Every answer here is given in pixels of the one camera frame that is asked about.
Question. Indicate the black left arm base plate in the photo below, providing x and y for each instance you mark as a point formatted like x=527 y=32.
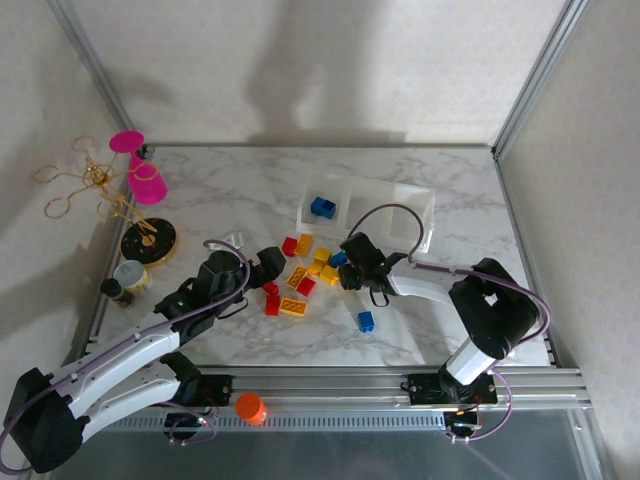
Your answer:
x=215 y=390

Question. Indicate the jar with grey lid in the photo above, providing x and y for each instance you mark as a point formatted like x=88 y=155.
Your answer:
x=129 y=274

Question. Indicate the orange round knob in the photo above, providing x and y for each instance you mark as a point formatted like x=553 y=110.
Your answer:
x=251 y=407

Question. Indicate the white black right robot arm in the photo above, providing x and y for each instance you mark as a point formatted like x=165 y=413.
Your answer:
x=500 y=320

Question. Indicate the aluminium right side rail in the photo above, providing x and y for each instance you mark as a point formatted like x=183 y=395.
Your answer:
x=514 y=225

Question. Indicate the pink plastic wine glass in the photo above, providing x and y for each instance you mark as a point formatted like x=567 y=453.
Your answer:
x=145 y=185

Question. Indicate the aluminium left side rail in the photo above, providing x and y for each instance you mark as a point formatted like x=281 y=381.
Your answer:
x=96 y=325

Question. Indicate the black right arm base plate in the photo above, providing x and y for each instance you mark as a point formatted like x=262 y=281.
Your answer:
x=425 y=387

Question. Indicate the blue lego brick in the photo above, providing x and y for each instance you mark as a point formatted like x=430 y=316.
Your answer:
x=366 y=321
x=338 y=258
x=317 y=206
x=329 y=207

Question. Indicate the wide aluminium base rail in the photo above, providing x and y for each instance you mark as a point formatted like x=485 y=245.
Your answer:
x=325 y=385

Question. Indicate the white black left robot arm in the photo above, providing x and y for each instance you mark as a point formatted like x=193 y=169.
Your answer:
x=125 y=350

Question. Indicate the aluminium frame post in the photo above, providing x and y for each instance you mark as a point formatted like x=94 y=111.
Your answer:
x=92 y=62
x=537 y=72

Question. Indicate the small black controller board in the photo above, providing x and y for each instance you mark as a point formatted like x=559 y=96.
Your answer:
x=180 y=421
x=465 y=425

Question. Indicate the small dark bottle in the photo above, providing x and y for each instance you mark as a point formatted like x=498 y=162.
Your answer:
x=114 y=290

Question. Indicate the aluminium left frame post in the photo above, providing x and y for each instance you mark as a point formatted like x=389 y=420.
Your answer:
x=92 y=62

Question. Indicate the small white plastic piece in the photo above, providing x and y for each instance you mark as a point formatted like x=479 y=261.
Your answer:
x=235 y=239

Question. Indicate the aluminium right frame post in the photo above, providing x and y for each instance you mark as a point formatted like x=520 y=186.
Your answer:
x=537 y=72

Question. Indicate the grey metal sheet panel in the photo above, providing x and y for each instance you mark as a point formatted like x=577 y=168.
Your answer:
x=325 y=457

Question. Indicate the white three-compartment container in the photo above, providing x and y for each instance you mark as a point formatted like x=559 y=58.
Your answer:
x=365 y=192

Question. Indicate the thin aluminium table edge rail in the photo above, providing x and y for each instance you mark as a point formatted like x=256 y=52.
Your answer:
x=320 y=146

